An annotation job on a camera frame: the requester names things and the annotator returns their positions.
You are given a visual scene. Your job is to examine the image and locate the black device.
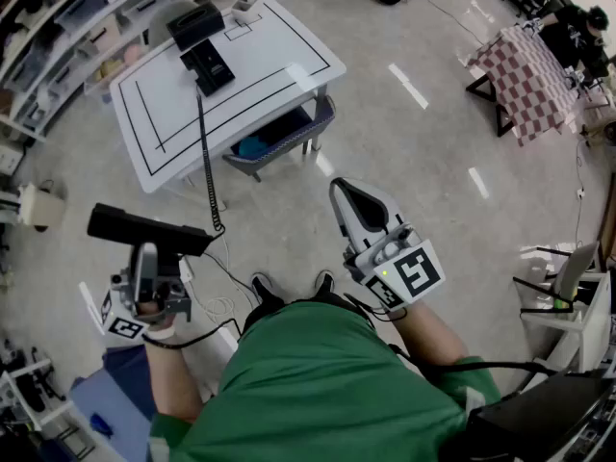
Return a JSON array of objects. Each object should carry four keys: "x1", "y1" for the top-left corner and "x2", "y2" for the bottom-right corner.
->
[{"x1": 179, "y1": 38, "x2": 238, "y2": 98}]

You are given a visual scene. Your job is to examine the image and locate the grey rounded chair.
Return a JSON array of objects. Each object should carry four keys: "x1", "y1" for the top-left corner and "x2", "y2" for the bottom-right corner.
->
[{"x1": 146, "y1": 0, "x2": 201, "y2": 50}]

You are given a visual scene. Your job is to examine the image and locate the person's right forearm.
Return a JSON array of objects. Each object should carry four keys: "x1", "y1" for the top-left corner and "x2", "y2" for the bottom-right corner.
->
[{"x1": 392, "y1": 300, "x2": 471, "y2": 370}]

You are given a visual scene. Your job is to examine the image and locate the white floor cable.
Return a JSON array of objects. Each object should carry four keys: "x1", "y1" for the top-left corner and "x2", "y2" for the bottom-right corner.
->
[{"x1": 182, "y1": 231, "x2": 254, "y2": 324}]

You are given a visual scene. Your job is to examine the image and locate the white open cabinet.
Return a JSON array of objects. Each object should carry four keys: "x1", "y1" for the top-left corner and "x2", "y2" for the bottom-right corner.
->
[{"x1": 512, "y1": 243, "x2": 613, "y2": 375}]

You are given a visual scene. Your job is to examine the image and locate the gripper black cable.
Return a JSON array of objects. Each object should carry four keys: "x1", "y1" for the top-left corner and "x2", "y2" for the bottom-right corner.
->
[
  {"x1": 344, "y1": 294, "x2": 552, "y2": 375},
  {"x1": 142, "y1": 318, "x2": 243, "y2": 351}
]

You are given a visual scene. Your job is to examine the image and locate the black tissue box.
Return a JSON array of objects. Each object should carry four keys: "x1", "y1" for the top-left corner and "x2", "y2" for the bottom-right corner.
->
[{"x1": 166, "y1": 2, "x2": 226, "y2": 51}]

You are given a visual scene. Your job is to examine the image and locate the person's left forearm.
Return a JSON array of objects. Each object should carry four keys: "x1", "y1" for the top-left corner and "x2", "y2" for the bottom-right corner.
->
[{"x1": 142, "y1": 322, "x2": 206, "y2": 425}]

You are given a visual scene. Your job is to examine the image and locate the blue storage box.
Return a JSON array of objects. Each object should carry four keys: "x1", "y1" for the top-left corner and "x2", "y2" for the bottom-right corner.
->
[{"x1": 69, "y1": 344, "x2": 156, "y2": 462}]

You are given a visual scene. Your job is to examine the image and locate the teal cloth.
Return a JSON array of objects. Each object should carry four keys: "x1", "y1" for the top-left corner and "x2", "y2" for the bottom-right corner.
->
[{"x1": 239, "y1": 135, "x2": 271, "y2": 159}]

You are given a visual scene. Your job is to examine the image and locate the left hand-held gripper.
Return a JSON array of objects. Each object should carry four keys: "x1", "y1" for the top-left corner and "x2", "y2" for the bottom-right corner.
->
[{"x1": 99, "y1": 242, "x2": 193, "y2": 342}]

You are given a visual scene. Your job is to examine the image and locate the white table with black lines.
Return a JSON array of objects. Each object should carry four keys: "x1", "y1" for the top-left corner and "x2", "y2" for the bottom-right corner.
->
[{"x1": 109, "y1": 0, "x2": 347, "y2": 195}]

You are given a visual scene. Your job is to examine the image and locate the white desktop holder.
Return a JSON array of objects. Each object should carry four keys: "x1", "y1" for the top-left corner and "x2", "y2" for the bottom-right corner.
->
[{"x1": 231, "y1": 0, "x2": 264, "y2": 24}]

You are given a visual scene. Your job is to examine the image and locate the person's green shirt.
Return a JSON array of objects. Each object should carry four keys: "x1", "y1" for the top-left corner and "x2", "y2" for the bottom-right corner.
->
[{"x1": 147, "y1": 300, "x2": 501, "y2": 462}]

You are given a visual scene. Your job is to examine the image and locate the checkered cloth table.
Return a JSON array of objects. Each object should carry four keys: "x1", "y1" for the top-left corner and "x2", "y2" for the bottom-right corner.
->
[{"x1": 465, "y1": 25, "x2": 579, "y2": 148}]

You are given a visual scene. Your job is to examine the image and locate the wide white shelving unit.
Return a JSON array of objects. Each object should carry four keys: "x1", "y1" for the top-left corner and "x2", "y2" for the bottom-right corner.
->
[{"x1": 0, "y1": 0, "x2": 185, "y2": 143}]

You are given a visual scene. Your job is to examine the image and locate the person's left black shoe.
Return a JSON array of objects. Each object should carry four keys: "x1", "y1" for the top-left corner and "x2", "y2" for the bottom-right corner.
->
[{"x1": 250, "y1": 272, "x2": 286, "y2": 308}]

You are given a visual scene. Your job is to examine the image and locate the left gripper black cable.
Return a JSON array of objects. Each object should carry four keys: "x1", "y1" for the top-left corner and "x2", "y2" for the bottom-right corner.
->
[{"x1": 142, "y1": 318, "x2": 243, "y2": 351}]

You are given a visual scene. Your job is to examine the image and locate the person's black trousers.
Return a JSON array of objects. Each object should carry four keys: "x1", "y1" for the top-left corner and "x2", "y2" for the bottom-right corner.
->
[{"x1": 243, "y1": 290, "x2": 374, "y2": 336}]

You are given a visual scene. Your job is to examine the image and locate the beige box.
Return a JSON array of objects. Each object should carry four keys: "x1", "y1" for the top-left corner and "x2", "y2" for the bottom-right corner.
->
[{"x1": 18, "y1": 183, "x2": 66, "y2": 233}]

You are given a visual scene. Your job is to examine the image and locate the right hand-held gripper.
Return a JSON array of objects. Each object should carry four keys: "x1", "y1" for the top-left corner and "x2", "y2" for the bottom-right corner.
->
[{"x1": 328, "y1": 176, "x2": 447, "y2": 313}]

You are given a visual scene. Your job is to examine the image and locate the blue fabric basket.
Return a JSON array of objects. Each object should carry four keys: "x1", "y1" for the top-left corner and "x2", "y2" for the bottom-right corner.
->
[{"x1": 221, "y1": 94, "x2": 337, "y2": 182}]

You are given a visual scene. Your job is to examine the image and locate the black equipment box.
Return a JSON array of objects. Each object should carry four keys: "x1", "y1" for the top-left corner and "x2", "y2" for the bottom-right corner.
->
[{"x1": 464, "y1": 368, "x2": 616, "y2": 462}]

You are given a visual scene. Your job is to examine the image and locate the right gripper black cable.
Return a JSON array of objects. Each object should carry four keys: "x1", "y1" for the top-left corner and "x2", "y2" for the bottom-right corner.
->
[{"x1": 344, "y1": 294, "x2": 552, "y2": 375}]

